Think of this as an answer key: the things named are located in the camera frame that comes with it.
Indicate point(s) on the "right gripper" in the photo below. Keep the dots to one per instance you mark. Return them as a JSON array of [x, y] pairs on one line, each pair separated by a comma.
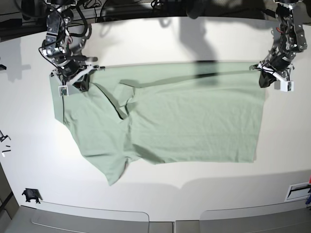
[[77, 72]]

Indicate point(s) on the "small black and white parts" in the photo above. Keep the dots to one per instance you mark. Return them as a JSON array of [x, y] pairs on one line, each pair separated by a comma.
[[4, 150]]

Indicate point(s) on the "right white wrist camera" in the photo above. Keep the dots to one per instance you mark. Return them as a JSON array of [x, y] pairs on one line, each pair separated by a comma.
[[66, 90]]

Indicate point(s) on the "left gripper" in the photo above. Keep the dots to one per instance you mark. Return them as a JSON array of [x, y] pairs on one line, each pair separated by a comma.
[[269, 73]]

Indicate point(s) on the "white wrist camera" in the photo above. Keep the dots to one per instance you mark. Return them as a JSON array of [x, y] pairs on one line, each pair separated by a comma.
[[66, 90], [284, 86]]

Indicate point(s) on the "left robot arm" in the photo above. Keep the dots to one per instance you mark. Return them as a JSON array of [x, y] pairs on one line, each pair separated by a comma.
[[278, 64]]

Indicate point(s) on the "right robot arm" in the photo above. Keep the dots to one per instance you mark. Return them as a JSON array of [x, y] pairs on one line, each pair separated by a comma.
[[64, 49]]

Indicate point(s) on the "light green T-shirt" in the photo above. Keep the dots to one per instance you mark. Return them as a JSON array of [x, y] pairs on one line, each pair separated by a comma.
[[164, 113]]

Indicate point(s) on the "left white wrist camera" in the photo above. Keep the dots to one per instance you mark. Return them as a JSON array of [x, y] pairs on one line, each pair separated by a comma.
[[284, 86]]

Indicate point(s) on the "black power adapter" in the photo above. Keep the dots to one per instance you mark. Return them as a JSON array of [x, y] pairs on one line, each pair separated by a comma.
[[11, 23]]

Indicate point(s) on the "black clamp on table edge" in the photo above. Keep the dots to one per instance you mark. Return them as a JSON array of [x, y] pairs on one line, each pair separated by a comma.
[[32, 194]]

